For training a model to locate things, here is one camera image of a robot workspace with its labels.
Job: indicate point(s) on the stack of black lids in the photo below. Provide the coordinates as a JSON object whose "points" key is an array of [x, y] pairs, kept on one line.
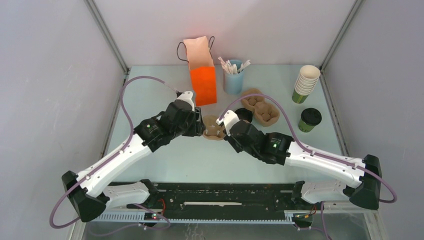
{"points": [[244, 114]]}

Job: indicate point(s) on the brown pulp cup carrier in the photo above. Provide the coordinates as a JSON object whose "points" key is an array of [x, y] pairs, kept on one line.
{"points": [[264, 112]]}

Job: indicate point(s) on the stack of paper cups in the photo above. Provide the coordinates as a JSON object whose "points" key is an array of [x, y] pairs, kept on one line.
{"points": [[305, 84]]}

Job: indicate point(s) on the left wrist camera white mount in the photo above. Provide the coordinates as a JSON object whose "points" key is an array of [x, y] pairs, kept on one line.
{"points": [[186, 96]]}

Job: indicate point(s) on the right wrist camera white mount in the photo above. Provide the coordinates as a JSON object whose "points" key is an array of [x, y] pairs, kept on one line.
{"points": [[229, 119]]}

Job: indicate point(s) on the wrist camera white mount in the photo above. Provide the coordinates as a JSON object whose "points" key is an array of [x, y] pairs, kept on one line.
{"points": [[186, 96], [229, 119]]}

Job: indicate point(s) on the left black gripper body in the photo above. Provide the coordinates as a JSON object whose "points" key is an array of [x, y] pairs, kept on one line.
{"points": [[195, 128]]}

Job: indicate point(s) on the orange paper bag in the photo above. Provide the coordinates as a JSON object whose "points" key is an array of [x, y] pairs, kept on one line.
{"points": [[197, 53]]}

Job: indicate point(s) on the green paper cup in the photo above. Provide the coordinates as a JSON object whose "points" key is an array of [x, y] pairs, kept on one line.
{"points": [[305, 127]]}

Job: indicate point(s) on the white stir stick packets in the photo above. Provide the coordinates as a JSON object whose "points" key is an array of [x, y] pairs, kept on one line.
{"points": [[232, 68]]}

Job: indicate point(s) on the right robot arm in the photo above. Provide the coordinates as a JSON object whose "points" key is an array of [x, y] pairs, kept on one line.
{"points": [[353, 179]]}

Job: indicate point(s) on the light blue holder cup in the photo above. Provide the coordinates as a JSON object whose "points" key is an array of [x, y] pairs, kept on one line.
{"points": [[233, 84]]}

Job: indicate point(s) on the black coffee lid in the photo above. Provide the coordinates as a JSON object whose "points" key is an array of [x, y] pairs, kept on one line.
{"points": [[311, 116]]}

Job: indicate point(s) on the single brown pulp carrier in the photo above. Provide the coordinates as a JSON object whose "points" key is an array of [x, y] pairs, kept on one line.
{"points": [[213, 131]]}

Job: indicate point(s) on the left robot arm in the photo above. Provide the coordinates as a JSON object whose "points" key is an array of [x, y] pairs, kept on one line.
{"points": [[90, 190]]}

